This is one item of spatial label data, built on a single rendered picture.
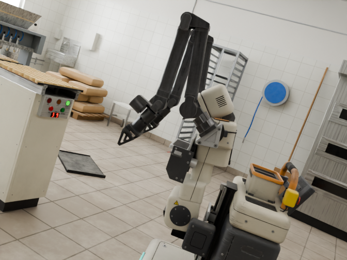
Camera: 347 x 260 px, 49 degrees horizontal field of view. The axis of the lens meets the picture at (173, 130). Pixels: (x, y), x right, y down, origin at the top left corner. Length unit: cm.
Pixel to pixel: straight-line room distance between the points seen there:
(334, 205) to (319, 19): 275
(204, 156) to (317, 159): 326
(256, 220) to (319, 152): 331
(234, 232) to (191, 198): 27
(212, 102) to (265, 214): 55
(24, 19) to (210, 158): 201
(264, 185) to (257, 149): 429
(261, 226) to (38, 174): 165
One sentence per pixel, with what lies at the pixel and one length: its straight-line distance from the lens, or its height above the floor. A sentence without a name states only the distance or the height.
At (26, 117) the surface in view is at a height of 67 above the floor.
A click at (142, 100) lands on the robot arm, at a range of 168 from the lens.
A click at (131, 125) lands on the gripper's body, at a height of 96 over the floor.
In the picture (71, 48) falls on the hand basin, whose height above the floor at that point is 103.
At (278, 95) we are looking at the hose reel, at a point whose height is 142.
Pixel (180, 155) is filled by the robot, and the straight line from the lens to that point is 178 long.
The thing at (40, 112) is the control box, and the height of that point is 73.
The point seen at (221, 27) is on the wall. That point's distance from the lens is 648.
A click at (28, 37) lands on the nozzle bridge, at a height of 112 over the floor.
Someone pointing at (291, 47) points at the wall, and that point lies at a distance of 615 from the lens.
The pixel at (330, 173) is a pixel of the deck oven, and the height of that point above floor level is 71.
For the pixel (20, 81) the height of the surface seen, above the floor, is 86.
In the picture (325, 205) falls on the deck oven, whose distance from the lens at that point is 504.
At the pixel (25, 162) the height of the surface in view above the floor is 37.
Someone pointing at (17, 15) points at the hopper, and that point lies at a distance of 323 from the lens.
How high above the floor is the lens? 124
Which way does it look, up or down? 8 degrees down
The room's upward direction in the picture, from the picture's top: 19 degrees clockwise
